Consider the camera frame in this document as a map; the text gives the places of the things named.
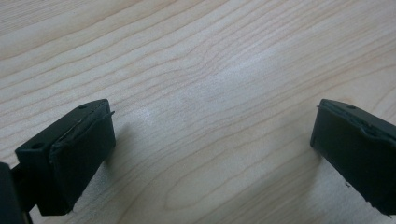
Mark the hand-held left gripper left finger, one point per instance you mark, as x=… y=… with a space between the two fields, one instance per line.
x=71 y=155

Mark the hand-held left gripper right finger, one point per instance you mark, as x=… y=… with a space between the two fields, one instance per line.
x=355 y=149

